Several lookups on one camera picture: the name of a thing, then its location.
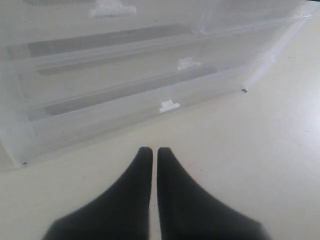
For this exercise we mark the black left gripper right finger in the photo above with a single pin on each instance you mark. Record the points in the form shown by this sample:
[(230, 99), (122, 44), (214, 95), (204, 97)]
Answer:
[(189, 212)]

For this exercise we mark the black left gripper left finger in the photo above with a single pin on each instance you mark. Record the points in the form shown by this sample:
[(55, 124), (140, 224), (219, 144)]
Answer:
[(120, 213)]

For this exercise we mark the clear bottom wide drawer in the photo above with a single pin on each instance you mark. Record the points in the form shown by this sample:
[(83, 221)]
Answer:
[(59, 124)]

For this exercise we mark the clear wide drawer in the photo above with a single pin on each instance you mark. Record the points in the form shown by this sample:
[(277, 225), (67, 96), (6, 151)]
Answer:
[(59, 124), (55, 53)]

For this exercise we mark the white plastic drawer cabinet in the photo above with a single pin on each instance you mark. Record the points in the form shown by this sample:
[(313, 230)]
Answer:
[(21, 23)]

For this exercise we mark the clear middle wide drawer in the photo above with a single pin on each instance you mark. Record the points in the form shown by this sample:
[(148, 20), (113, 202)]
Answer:
[(55, 53)]

